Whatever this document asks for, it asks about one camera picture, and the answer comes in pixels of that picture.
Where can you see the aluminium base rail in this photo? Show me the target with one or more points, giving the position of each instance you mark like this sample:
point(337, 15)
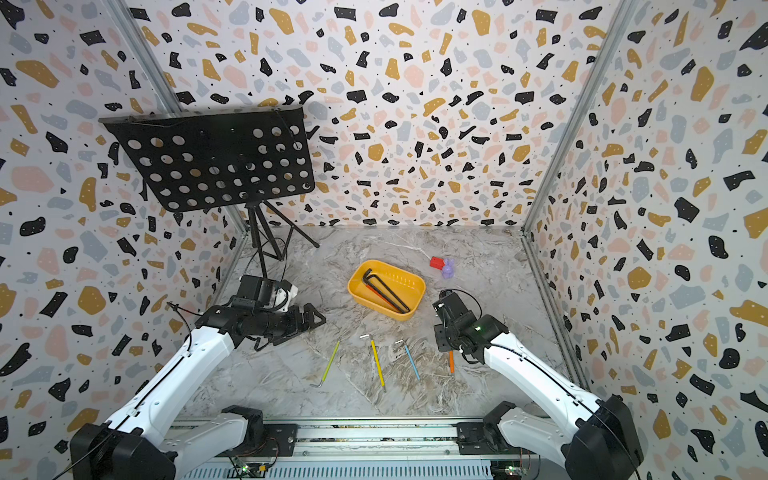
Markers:
point(380, 448)

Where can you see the aluminium corner post left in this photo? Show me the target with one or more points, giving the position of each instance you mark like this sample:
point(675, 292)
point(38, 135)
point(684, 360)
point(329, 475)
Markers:
point(170, 106)

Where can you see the aluminium corner post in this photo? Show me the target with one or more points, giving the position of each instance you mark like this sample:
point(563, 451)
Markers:
point(170, 106)
point(617, 27)

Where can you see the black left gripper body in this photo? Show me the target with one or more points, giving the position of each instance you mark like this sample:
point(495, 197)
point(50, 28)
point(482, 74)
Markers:
point(282, 324)

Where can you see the green hex key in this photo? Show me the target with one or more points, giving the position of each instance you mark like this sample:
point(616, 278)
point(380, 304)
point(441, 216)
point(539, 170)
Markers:
point(328, 366)

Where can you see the yellow hex key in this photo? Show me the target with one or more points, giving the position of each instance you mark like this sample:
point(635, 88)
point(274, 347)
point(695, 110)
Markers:
point(375, 355)

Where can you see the red hex key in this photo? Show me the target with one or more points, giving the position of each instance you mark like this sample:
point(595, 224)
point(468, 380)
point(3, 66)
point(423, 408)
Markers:
point(379, 295)

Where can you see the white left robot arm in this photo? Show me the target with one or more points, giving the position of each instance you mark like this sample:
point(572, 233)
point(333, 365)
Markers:
point(132, 442)

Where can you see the aluminium corner post right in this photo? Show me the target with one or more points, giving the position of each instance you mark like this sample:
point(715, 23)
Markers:
point(617, 27)

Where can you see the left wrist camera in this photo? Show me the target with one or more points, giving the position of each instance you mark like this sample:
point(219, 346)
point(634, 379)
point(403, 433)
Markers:
point(257, 294)

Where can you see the long black hex key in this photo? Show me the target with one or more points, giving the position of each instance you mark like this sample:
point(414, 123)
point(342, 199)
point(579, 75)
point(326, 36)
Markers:
point(379, 282)

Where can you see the blue hex key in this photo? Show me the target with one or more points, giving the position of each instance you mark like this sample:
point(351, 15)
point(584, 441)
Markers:
point(403, 344)

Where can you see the yellow plastic storage box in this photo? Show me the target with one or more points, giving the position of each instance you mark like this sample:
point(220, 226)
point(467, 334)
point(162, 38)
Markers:
point(409, 286)

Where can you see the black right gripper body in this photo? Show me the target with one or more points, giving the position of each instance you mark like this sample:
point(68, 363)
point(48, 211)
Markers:
point(445, 339)

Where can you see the black perforated music stand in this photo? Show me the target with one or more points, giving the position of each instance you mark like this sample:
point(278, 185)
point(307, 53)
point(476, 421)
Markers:
point(238, 157)

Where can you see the red block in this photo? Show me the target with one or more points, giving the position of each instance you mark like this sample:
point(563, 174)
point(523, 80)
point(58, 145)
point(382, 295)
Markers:
point(437, 263)

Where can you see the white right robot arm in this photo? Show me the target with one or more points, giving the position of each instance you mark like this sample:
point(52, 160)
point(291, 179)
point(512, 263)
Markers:
point(590, 438)

